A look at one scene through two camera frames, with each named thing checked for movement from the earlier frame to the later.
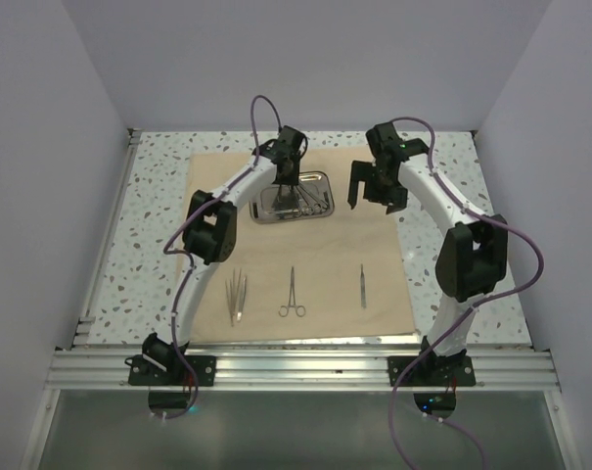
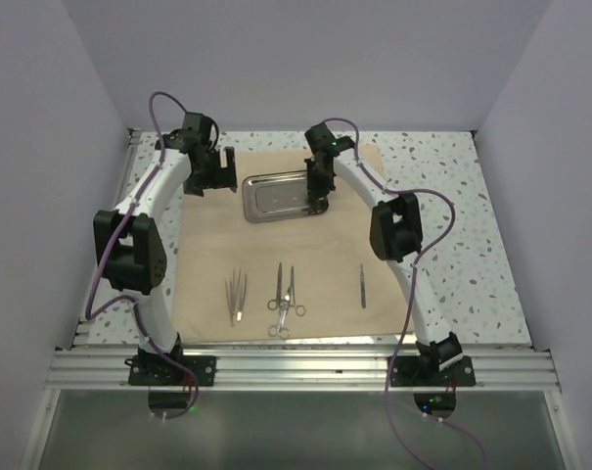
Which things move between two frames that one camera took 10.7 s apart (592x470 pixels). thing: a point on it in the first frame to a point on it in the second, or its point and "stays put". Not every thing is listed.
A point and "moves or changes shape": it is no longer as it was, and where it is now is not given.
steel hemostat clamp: (299, 309) stays put
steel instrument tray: (313, 198) stays put
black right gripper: (363, 171) to (315, 191)
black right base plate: (432, 371) stays put
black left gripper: (294, 177) to (224, 177)
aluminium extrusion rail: (301, 370) stays put
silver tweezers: (363, 288) stays put
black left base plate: (144, 372) stays put
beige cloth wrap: (207, 170) moves or changes shape
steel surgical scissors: (313, 205) moves or changes shape
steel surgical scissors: (293, 206) to (273, 304)
